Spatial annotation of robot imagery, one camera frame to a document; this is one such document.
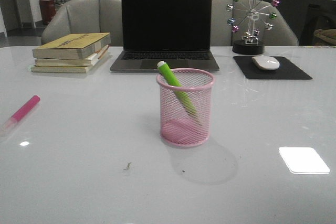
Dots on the ferris wheel desk ornament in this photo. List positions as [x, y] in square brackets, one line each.
[251, 13]

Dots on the right grey armchair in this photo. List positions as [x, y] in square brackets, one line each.
[221, 34]

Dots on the bottom book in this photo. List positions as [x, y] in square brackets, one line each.
[62, 69]

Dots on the grey armchair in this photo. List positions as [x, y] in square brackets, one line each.
[221, 34]
[86, 16]

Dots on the middle book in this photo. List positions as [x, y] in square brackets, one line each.
[87, 62]

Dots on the pink highlighter pen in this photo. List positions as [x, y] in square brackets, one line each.
[19, 115]

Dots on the pink mesh pen holder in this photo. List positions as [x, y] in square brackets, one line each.
[176, 126]

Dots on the green highlighter pen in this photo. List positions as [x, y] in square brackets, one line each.
[173, 79]

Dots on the white computer mouse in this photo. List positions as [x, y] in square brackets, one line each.
[266, 62]

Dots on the dark grey laptop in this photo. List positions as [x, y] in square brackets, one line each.
[175, 31]

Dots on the left grey armchair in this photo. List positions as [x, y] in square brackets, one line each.
[86, 16]

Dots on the top yellow book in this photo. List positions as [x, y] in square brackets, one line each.
[73, 46]

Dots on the black mouse pad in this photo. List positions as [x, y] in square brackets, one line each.
[286, 71]

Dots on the red bin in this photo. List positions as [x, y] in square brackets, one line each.
[48, 11]

